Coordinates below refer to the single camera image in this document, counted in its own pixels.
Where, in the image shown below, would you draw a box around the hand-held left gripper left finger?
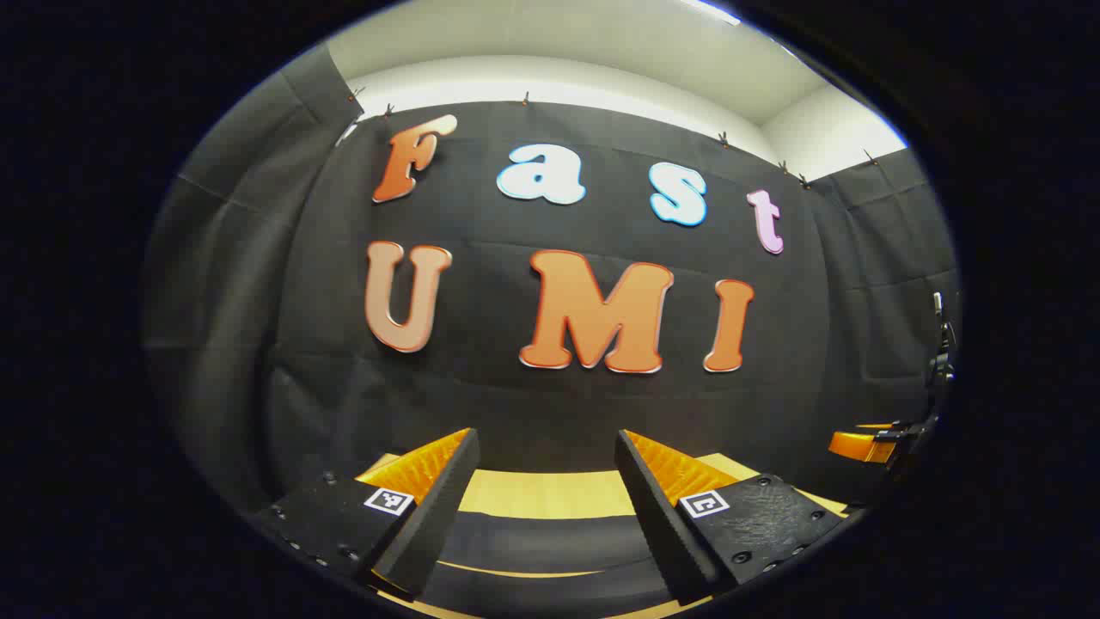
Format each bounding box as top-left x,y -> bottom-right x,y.
254,427 -> 480,600

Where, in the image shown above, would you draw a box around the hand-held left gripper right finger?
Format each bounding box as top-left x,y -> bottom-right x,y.
614,430 -> 847,607

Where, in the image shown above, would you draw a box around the dark blue jeans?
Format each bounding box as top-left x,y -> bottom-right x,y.
421,512 -> 688,616

